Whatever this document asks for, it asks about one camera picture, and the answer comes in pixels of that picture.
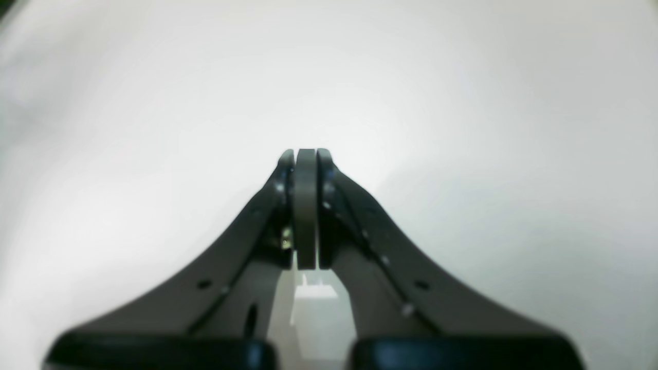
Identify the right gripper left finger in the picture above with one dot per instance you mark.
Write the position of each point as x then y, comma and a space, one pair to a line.
213, 314

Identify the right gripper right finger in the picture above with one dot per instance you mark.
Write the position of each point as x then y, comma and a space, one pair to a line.
410, 313

